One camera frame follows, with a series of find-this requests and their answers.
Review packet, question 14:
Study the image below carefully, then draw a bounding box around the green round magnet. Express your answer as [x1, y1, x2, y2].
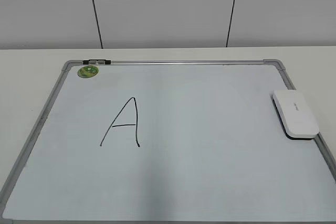
[77, 66, 99, 79]

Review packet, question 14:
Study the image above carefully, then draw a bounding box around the black silver pen clip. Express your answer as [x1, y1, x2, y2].
[82, 59, 111, 65]

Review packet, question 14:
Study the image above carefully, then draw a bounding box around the white whiteboard eraser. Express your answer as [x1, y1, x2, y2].
[272, 89, 320, 140]

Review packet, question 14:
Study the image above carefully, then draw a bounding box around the grey framed whiteboard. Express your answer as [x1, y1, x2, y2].
[1, 59, 335, 223]

